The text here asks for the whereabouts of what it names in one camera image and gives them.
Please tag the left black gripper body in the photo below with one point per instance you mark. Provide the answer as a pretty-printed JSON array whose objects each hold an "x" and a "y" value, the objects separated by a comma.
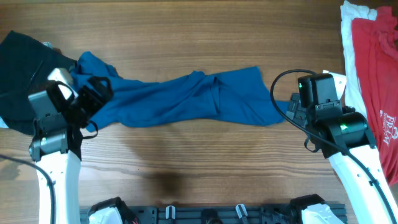
[{"x": 90, "y": 100}]

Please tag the red t-shirt with print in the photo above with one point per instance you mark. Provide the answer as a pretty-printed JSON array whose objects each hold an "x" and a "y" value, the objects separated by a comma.
[{"x": 375, "y": 53}]

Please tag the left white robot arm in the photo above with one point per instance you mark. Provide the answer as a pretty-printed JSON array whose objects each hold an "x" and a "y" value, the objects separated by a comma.
[{"x": 60, "y": 114}]

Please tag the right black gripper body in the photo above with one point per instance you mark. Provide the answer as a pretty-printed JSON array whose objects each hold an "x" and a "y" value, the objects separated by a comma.
[{"x": 294, "y": 109}]

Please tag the blue t-shirt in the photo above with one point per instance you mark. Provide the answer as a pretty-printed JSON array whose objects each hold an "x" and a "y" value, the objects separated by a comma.
[{"x": 238, "y": 96}]

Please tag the black folded garment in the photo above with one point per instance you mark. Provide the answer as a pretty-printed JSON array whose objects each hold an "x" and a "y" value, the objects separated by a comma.
[{"x": 25, "y": 63}]

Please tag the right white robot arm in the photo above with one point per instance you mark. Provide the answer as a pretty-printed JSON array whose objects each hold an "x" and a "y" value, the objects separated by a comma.
[{"x": 346, "y": 141}]

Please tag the white garment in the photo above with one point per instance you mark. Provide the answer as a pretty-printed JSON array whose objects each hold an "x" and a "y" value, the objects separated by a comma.
[{"x": 348, "y": 86}]

